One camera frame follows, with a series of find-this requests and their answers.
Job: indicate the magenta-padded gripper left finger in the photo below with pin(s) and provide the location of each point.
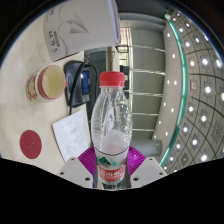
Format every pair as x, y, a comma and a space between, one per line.
86, 161

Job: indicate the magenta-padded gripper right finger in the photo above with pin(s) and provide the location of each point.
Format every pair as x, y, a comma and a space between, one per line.
136, 161

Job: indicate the clear red-capped water bottle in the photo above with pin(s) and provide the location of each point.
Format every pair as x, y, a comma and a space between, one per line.
111, 116

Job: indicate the white printed paper sheet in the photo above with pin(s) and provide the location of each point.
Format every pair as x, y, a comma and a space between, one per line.
71, 135

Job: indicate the flat round red coaster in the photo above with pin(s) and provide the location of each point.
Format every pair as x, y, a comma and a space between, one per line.
30, 144

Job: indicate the black desk console with screen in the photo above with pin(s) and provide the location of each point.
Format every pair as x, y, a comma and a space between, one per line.
74, 86

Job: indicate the red floral mug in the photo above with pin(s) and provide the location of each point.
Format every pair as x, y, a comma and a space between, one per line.
46, 83

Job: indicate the ceiling lights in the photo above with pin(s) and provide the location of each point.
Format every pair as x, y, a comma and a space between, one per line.
204, 61

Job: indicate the white paper carton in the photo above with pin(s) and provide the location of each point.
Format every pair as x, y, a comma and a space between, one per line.
83, 23

